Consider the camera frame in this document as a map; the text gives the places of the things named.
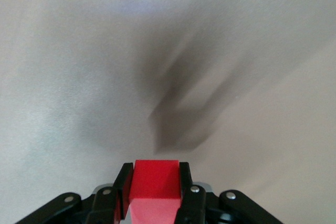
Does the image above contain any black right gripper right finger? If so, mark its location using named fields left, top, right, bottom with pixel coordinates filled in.
left=175, top=162, right=284, bottom=224

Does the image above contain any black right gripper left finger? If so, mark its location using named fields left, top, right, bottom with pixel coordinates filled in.
left=15, top=163, right=134, bottom=224

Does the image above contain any small red cube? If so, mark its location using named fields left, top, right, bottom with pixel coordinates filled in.
left=128, top=159, right=183, bottom=224

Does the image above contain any large table cover mat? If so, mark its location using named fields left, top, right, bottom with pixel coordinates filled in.
left=0, top=0, right=336, bottom=224

